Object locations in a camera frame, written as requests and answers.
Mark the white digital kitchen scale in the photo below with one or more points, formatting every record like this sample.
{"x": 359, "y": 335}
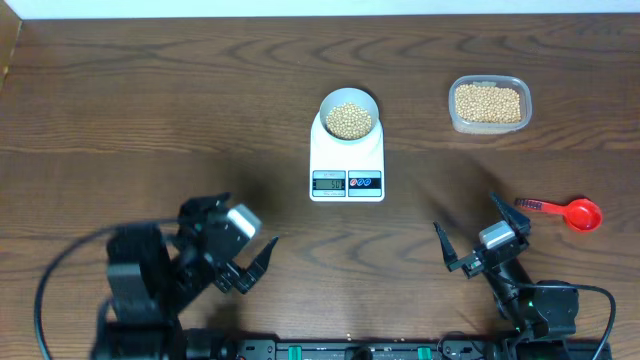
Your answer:
{"x": 346, "y": 171}

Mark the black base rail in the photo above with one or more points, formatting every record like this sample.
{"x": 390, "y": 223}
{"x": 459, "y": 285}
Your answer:
{"x": 400, "y": 350}

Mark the soybeans in bowl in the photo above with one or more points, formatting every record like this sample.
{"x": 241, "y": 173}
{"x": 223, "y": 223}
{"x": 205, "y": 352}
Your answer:
{"x": 349, "y": 122}

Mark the pile of soybeans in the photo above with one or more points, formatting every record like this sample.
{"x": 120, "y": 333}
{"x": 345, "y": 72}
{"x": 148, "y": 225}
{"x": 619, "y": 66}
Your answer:
{"x": 485, "y": 104}

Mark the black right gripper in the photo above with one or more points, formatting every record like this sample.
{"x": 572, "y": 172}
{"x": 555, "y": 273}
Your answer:
{"x": 472, "y": 263}

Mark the red measuring scoop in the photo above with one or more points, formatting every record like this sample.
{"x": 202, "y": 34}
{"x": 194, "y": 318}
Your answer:
{"x": 580, "y": 215}

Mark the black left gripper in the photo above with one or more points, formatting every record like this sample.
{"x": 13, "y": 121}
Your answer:
{"x": 191, "y": 208}

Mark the light grey bowl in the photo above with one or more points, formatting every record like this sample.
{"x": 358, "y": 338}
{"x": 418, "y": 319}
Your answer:
{"x": 349, "y": 95}

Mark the clear plastic container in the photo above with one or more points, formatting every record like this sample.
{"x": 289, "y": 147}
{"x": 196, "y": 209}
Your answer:
{"x": 500, "y": 81}

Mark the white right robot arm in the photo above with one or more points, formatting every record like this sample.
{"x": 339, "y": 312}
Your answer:
{"x": 542, "y": 312}

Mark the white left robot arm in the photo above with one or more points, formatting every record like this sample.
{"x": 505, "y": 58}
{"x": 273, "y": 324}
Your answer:
{"x": 153, "y": 278}

